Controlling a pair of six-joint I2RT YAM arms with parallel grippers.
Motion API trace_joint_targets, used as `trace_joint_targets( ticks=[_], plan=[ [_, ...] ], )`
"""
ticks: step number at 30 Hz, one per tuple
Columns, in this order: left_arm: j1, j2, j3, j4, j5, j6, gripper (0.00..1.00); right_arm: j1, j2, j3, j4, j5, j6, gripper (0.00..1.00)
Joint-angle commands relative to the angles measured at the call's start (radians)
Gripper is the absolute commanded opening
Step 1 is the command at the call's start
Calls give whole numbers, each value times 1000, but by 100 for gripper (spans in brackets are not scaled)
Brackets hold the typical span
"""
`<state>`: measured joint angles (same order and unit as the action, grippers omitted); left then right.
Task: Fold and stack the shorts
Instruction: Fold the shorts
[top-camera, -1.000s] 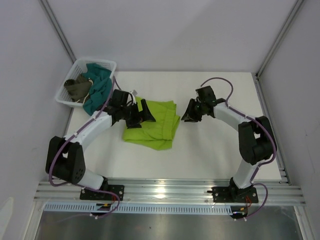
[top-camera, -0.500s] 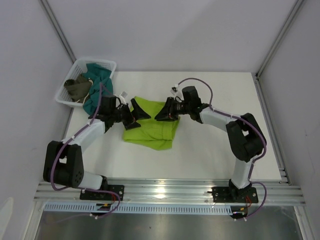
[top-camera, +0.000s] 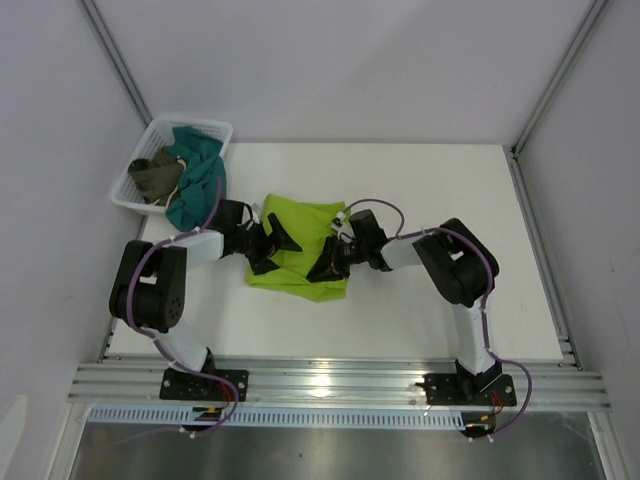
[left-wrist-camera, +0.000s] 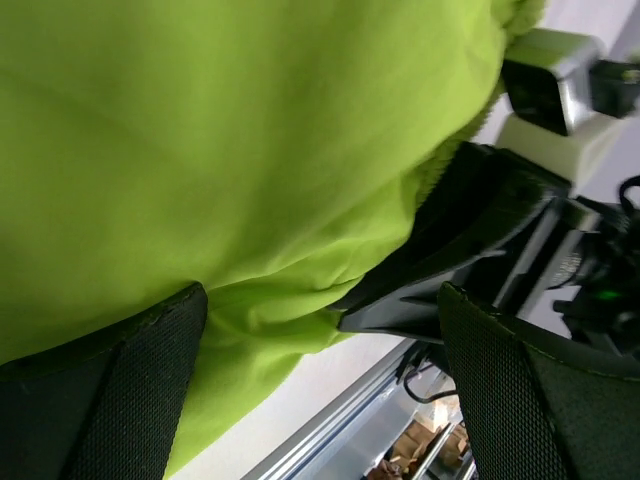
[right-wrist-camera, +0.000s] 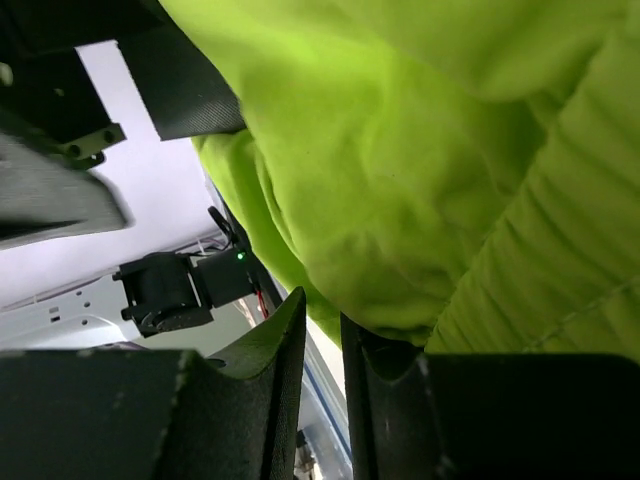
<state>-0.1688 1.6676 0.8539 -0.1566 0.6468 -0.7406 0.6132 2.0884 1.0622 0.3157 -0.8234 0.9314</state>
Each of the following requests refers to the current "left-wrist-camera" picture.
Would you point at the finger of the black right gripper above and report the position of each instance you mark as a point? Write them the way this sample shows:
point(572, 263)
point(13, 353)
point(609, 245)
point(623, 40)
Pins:
point(413, 317)

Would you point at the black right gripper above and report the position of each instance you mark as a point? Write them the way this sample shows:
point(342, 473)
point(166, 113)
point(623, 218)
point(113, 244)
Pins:
point(484, 198)

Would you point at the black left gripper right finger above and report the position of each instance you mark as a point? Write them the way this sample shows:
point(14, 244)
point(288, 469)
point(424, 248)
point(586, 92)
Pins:
point(537, 405)

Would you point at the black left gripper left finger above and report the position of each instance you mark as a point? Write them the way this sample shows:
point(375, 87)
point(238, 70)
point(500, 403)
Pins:
point(106, 405)

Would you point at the lime green shorts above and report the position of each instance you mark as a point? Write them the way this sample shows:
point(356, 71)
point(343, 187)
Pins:
point(273, 152)

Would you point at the aluminium mounting rail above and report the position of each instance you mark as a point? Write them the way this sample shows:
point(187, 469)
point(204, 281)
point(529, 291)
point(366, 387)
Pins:
point(400, 419)

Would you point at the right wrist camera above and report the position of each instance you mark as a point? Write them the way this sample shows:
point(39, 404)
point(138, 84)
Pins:
point(569, 102)

